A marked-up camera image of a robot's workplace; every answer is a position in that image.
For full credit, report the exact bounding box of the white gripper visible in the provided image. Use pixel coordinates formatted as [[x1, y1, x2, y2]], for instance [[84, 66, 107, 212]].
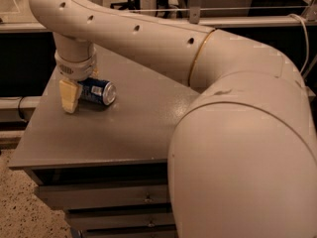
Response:
[[54, 50, 99, 114]]

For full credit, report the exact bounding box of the blue pepsi can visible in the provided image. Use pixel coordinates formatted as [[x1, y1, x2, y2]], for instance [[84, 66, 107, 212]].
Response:
[[79, 77, 117, 106]]

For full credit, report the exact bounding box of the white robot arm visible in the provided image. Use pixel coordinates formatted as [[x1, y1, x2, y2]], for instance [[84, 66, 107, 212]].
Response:
[[29, 0, 317, 238]]

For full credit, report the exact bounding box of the grey floor pipe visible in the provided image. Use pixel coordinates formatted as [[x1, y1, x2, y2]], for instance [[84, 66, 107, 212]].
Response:
[[0, 96, 40, 123]]

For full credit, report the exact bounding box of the grey drawer cabinet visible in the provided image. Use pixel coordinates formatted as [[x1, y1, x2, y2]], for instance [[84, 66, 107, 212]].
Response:
[[8, 45, 202, 238]]

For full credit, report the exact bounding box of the top grey drawer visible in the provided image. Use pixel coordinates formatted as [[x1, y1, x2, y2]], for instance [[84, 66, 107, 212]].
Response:
[[36, 179, 169, 210]]

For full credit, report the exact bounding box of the grey drawer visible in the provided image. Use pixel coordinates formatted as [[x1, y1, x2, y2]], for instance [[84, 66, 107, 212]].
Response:
[[65, 208, 174, 230], [36, 179, 169, 210], [83, 225, 178, 238]]

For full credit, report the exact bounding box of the middle grey drawer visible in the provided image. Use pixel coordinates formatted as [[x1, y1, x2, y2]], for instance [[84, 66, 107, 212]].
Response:
[[65, 208, 174, 230]]

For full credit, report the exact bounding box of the bottom grey drawer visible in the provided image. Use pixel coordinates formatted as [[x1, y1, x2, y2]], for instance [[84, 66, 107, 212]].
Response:
[[83, 225, 178, 238]]

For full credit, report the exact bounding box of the white cable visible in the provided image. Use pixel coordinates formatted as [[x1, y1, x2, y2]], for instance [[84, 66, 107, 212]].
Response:
[[287, 13, 311, 76]]

